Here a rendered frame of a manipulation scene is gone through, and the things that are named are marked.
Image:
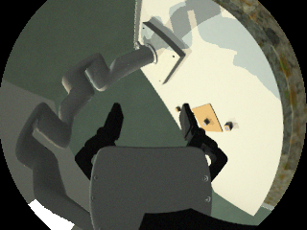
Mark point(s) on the wooden letter block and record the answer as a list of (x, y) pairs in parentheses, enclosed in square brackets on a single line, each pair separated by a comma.
[(205, 122), (177, 109), (228, 126)]

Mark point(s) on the tan flat mat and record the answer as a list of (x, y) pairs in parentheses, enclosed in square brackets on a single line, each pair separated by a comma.
[(206, 112)]

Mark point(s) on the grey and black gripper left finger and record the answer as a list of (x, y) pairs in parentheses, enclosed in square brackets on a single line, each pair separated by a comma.
[(111, 129)]

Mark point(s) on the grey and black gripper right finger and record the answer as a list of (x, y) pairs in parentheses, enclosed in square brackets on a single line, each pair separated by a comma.
[(191, 131)]

